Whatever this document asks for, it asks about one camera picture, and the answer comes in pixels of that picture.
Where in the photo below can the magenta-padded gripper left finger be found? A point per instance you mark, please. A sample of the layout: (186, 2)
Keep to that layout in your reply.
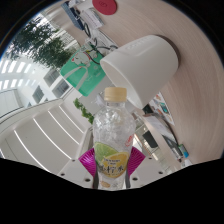
(75, 173)

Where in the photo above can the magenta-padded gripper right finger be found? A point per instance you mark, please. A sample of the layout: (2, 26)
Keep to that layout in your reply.
(148, 171)

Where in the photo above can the clear lemon-label drink bottle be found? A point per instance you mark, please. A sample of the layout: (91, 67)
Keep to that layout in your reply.
(114, 133)

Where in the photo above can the black notebook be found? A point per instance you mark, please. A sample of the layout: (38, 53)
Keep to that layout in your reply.
(150, 139)

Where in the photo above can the blue green tube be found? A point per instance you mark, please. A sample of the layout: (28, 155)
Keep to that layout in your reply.
(183, 150)

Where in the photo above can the ceiling light strips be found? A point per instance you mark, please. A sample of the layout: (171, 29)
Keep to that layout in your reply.
(50, 133)

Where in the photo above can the silver foil bag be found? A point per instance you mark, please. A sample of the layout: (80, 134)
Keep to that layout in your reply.
(160, 125)

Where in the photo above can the white cabinet with plants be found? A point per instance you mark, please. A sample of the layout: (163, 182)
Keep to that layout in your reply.
(85, 111)

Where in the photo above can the colourful sticker sheet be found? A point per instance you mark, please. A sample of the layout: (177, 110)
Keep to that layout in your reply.
(163, 108)

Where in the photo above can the clear shaker bottle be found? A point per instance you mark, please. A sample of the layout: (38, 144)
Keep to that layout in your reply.
(100, 100)

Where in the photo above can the green tote bag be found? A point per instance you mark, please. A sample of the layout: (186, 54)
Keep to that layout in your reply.
(81, 75)

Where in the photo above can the white mug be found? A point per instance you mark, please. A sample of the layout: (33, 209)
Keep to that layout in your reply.
(146, 66)

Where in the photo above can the green plant hedge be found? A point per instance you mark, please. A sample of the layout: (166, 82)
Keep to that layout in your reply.
(40, 43)

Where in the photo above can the small white packet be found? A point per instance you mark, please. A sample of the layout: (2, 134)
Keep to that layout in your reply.
(92, 18)

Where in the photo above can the flat round red coaster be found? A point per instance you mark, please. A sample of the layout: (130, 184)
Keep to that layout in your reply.
(105, 6)

